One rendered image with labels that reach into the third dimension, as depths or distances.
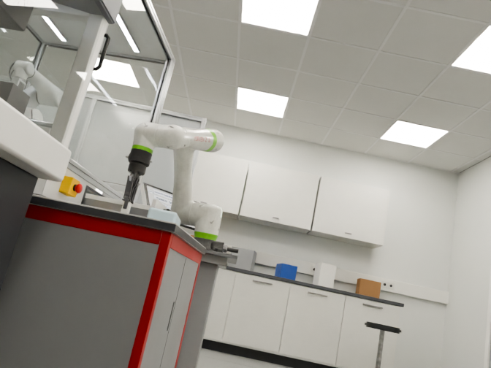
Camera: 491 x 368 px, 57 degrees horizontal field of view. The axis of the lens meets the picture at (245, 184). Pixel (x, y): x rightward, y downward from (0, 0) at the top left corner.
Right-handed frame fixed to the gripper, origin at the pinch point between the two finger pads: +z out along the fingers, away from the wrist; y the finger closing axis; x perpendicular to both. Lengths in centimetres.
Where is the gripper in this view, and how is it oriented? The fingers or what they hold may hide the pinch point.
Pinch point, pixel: (125, 209)
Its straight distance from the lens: 197.4
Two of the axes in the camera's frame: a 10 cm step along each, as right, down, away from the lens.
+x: 9.8, 2.0, -0.3
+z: -2.0, 9.5, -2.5
